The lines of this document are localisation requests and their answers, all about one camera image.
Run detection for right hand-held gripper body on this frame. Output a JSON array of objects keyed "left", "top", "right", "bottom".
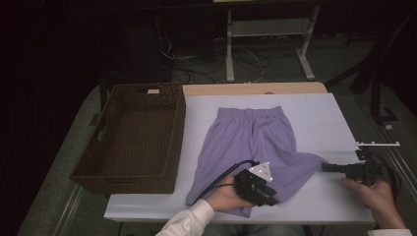
[{"left": 340, "top": 141, "right": 401, "bottom": 188}]

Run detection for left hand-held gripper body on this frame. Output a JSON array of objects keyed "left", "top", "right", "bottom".
[{"left": 233, "top": 161, "right": 274, "bottom": 203}]

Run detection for purple pants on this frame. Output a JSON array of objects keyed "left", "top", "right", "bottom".
[{"left": 185, "top": 105, "right": 328, "bottom": 219}]

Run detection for brown wicker basket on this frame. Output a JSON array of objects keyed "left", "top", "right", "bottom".
[{"left": 69, "top": 83, "right": 187, "bottom": 195}]

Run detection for person's left hand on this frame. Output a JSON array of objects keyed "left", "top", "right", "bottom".
[{"left": 205, "top": 175, "right": 256, "bottom": 212}]

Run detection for person's right hand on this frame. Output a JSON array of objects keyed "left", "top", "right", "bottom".
[{"left": 339, "top": 177, "right": 408, "bottom": 231}]

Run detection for white table sheet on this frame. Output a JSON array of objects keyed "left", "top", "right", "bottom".
[{"left": 103, "top": 92, "right": 377, "bottom": 225}]

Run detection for dark metal stand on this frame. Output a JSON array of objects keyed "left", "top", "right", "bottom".
[{"left": 324, "top": 9, "right": 417, "bottom": 126}]

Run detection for white metal stand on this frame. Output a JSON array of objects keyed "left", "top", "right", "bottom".
[{"left": 225, "top": 4, "right": 321, "bottom": 83}]

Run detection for left hand-held gripper cable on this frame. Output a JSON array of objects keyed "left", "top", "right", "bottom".
[{"left": 191, "top": 159, "right": 260, "bottom": 206}]

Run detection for hand-held gripper cable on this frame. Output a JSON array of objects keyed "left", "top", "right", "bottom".
[
  {"left": 377, "top": 153, "right": 400, "bottom": 203},
  {"left": 191, "top": 159, "right": 260, "bottom": 206}
]

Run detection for right hand-held gripper cable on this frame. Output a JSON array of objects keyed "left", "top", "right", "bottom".
[{"left": 377, "top": 153, "right": 400, "bottom": 203}]

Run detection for metal floor rail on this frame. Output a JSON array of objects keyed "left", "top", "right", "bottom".
[
  {"left": 373, "top": 126, "right": 417, "bottom": 198},
  {"left": 52, "top": 183, "right": 87, "bottom": 236}
]

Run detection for floor cable bundle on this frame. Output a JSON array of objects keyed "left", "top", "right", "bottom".
[{"left": 158, "top": 35, "right": 273, "bottom": 85}]

